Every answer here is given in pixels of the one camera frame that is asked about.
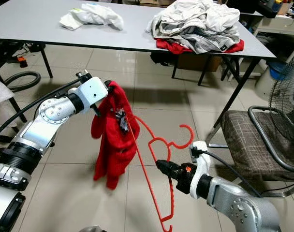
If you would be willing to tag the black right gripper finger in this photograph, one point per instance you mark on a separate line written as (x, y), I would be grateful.
(169, 174)
(167, 166)

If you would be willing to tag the red jersey with white stripes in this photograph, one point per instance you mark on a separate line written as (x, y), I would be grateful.
(115, 145)

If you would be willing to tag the red plastic clothes hanger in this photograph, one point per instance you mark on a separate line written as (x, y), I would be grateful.
(166, 140)

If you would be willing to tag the white cloth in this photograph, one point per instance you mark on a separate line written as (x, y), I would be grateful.
(98, 17)

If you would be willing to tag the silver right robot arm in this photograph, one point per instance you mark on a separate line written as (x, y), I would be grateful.
(239, 205)

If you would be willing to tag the plaid cushioned metal chair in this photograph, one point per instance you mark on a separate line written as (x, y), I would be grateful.
(248, 140)

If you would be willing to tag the plain red garment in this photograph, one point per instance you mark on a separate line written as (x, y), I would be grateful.
(171, 47)

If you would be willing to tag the brown cardboard box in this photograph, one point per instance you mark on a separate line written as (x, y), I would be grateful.
(198, 62)

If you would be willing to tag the small orange black tool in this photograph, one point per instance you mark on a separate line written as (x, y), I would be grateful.
(22, 62)

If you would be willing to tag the pile of white grey clothes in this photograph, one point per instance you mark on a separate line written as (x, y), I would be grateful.
(195, 24)

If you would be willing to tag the white translucent plastic cover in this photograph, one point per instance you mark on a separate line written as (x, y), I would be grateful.
(2, 89)

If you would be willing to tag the grey table with black legs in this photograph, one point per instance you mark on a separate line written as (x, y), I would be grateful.
(31, 24)

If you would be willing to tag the blue plastic basin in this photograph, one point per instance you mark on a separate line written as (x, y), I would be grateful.
(277, 71)

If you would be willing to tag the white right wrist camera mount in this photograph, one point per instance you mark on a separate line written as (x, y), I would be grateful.
(202, 166)

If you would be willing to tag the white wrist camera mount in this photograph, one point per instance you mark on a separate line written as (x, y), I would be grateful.
(202, 166)
(94, 94)

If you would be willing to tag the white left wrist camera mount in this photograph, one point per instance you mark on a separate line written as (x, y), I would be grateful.
(94, 94)

